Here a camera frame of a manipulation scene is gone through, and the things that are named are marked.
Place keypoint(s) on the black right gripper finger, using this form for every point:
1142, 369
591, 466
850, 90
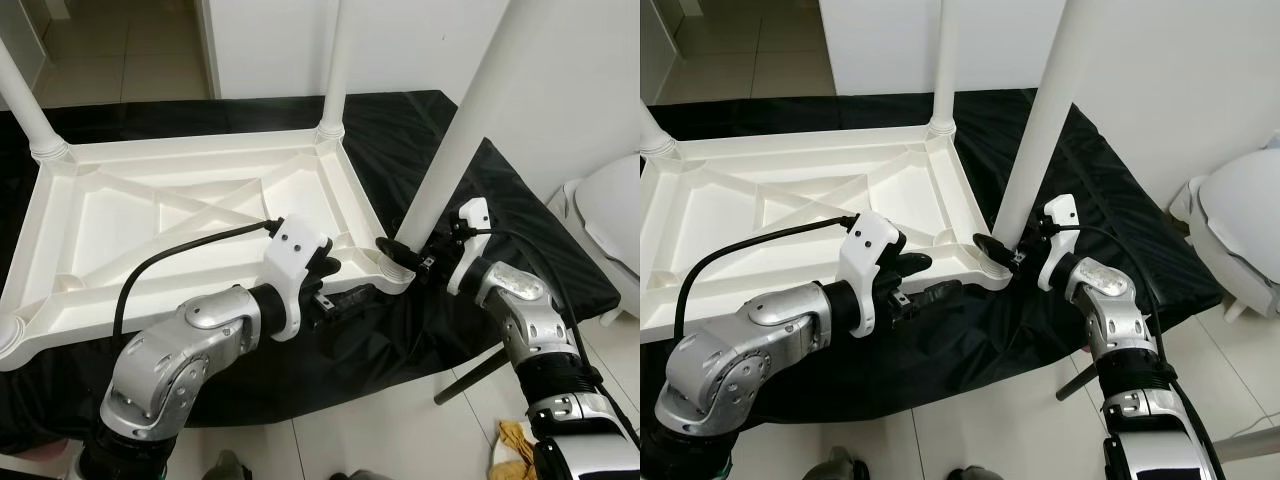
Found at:
992, 248
396, 252

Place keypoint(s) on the white plastic table top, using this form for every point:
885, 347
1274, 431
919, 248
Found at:
720, 220
100, 220

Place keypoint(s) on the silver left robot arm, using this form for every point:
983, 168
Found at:
730, 350
170, 360

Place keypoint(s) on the black table cloth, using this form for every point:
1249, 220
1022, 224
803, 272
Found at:
1000, 340
400, 340

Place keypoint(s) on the white plastic chair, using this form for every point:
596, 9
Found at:
610, 220
1245, 210

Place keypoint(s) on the grey robot foot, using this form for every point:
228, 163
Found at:
840, 466
228, 468

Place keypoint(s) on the yellow cloth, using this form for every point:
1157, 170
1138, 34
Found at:
515, 440

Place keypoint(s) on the white round bowl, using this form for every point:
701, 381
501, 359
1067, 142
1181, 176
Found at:
500, 472

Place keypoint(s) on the grey metal pole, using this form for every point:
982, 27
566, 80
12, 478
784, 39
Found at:
1250, 445

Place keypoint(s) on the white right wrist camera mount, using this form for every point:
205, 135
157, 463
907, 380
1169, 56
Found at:
470, 250
1060, 250

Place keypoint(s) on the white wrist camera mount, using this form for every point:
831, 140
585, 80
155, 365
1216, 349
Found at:
870, 245
1060, 250
295, 250
470, 250

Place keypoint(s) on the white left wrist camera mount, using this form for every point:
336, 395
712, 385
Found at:
295, 250
870, 245

